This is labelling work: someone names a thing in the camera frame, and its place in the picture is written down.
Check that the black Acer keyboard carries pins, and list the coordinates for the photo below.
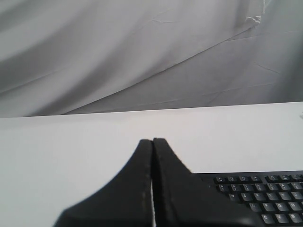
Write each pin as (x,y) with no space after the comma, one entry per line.
(277,197)

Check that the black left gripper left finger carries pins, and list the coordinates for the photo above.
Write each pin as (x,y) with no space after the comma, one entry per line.
(125,201)

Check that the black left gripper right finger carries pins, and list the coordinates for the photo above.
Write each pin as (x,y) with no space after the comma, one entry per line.
(181,199)

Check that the grey backdrop cloth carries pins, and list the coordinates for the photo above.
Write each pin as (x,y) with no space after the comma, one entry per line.
(92,56)

